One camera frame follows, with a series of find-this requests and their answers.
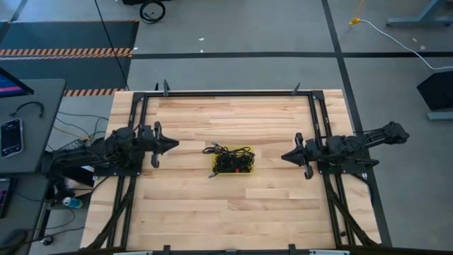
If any black hazard-striped floor mat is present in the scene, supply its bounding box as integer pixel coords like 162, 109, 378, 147
0, 20, 140, 97

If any black smartphone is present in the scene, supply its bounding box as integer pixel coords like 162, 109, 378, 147
0, 118, 24, 158

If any laptop screen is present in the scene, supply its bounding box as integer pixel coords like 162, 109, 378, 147
0, 67, 35, 98

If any white floor cable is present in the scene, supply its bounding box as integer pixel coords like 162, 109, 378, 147
360, 19, 453, 72

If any grey table leg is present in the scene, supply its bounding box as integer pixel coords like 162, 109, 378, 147
386, 0, 453, 28

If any clear water bottle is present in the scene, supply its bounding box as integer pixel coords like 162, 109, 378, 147
62, 196, 84, 210

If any coiled black floor cable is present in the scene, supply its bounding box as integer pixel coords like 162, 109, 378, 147
139, 0, 167, 25

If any black cable on desk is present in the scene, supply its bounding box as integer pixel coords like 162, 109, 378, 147
9, 101, 45, 119

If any grey side desk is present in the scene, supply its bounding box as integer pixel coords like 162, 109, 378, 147
0, 78, 67, 178

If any yellow translucent plastic bin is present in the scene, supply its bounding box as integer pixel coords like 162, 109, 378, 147
211, 146, 256, 175

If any black braided USB-C cable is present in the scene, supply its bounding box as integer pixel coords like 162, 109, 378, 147
208, 155, 242, 179

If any black box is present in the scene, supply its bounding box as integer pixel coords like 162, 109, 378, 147
416, 69, 453, 112

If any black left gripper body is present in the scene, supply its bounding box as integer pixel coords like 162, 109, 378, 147
139, 121, 167, 169

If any black aluminium rig frame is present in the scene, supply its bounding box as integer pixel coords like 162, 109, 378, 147
84, 90, 384, 251

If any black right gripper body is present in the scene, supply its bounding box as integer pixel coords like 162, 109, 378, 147
296, 132, 321, 180

